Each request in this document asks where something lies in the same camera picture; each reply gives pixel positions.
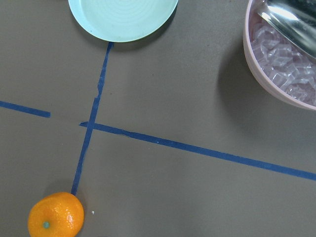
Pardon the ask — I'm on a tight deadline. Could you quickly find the orange mandarin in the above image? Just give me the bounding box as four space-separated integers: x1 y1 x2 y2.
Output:
28 192 84 237

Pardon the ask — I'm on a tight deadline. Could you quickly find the metal scoop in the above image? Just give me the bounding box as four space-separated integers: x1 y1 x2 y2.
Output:
255 0 316 59

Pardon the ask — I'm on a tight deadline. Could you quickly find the pink bowl with ice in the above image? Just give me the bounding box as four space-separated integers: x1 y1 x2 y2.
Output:
243 0 316 111

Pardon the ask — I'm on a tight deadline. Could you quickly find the green plate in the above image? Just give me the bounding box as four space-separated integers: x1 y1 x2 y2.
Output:
68 0 178 42

